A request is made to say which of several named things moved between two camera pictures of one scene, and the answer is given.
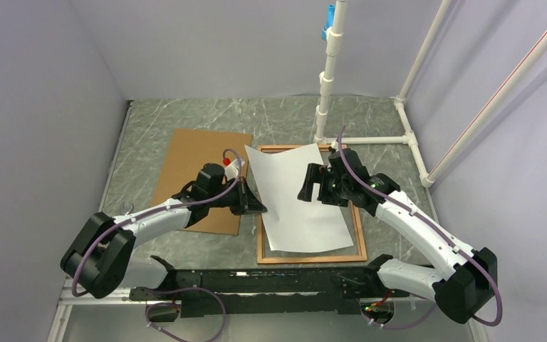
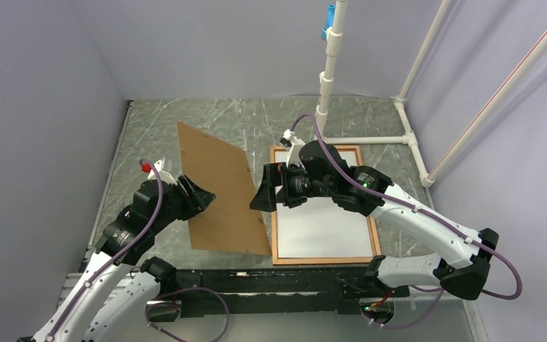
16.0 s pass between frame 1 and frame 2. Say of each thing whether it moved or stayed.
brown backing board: moved
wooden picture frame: moved
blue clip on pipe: stayed
